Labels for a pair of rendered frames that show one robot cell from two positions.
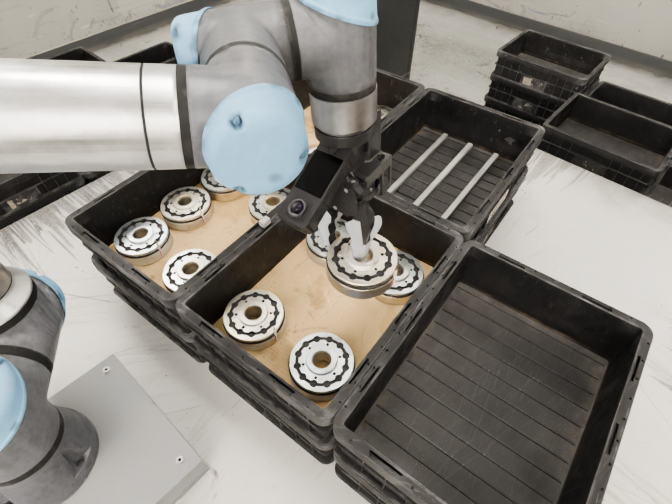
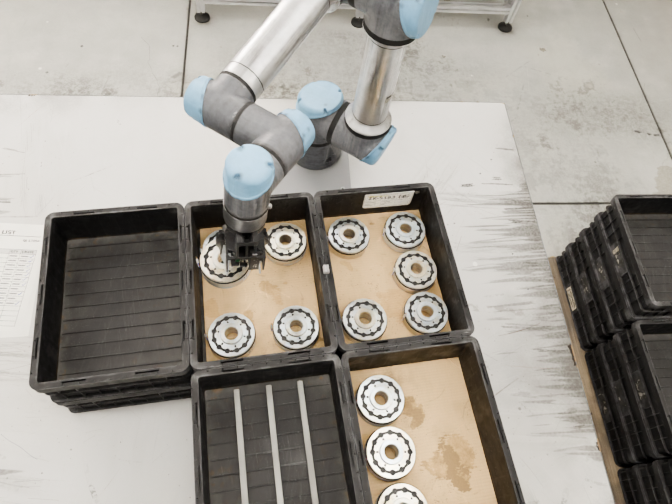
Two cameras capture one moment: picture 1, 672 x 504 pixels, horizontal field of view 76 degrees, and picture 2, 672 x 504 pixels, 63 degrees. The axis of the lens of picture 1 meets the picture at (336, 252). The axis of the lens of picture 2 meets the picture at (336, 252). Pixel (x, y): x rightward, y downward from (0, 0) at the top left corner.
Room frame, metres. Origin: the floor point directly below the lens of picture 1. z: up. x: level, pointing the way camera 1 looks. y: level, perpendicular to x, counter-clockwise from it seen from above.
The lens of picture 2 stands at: (0.85, -0.31, 2.01)
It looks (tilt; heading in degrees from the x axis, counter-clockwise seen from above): 61 degrees down; 124
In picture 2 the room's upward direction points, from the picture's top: 11 degrees clockwise
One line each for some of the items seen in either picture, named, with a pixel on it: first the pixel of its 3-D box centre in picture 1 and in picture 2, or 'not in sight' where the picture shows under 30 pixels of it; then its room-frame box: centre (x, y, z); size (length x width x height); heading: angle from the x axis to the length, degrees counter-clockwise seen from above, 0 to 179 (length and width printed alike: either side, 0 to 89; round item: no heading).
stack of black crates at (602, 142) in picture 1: (586, 177); not in sight; (1.32, -0.98, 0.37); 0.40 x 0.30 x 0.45; 48
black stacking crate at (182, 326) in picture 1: (209, 216); (385, 271); (0.61, 0.25, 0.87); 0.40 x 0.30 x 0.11; 143
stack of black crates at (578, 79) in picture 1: (536, 99); not in sight; (1.89, -0.96, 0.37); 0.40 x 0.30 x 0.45; 48
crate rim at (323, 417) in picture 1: (328, 273); (257, 274); (0.43, 0.01, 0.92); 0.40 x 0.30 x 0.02; 143
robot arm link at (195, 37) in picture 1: (239, 57); (274, 139); (0.40, 0.09, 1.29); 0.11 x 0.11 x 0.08; 13
